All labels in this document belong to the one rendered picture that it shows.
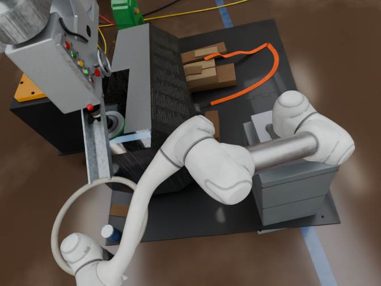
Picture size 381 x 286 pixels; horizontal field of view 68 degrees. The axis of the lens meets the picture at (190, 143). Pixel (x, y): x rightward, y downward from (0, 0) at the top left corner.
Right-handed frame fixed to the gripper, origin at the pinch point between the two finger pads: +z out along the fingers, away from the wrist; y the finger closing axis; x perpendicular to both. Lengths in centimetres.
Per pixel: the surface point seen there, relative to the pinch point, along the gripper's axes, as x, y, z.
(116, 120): -23, 85, -8
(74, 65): -23, 68, -62
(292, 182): -95, 5, 13
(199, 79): -102, 161, 54
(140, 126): -35, 74, -5
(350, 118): -195, 58, 78
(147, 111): -43, 83, -6
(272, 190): -85, 9, 19
